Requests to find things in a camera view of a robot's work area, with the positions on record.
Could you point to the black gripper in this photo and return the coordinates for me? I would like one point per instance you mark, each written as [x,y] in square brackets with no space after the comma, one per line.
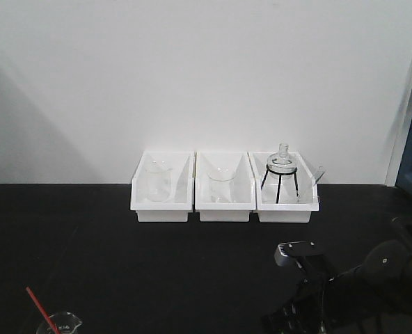
[305,311]

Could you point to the red plastic spoon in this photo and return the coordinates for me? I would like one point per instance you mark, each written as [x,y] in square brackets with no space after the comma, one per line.
[42,311]

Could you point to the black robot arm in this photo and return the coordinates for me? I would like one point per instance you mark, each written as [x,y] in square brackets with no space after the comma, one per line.
[326,300]

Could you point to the white right storage bin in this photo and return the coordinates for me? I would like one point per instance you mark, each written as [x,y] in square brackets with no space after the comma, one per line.
[288,210]

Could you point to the white storage bin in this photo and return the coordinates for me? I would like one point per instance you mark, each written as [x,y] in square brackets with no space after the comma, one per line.
[179,203]
[243,199]
[288,210]

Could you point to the glass test tube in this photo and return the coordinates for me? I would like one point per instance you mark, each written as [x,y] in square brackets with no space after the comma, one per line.
[307,190]

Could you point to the white middle storage bin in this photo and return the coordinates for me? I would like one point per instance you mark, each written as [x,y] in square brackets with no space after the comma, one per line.
[243,199]

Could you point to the round glass flask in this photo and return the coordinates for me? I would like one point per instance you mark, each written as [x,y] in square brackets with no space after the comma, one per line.
[281,161]

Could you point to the glass flask in middle bin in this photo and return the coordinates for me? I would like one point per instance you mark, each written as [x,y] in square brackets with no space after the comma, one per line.
[221,185]

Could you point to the white left storage bin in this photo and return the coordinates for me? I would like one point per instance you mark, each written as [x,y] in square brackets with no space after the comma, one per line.
[179,203]

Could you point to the glass beaker in left bin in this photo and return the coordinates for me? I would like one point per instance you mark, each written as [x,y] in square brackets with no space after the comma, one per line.
[157,180]

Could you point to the glass beaker near left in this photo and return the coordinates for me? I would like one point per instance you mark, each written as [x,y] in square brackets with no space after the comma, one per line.
[66,322]

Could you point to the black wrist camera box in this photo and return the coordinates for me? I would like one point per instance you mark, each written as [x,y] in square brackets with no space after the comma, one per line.
[290,252]

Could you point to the black wire tripod stand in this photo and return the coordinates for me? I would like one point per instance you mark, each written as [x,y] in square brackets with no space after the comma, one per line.
[279,184]

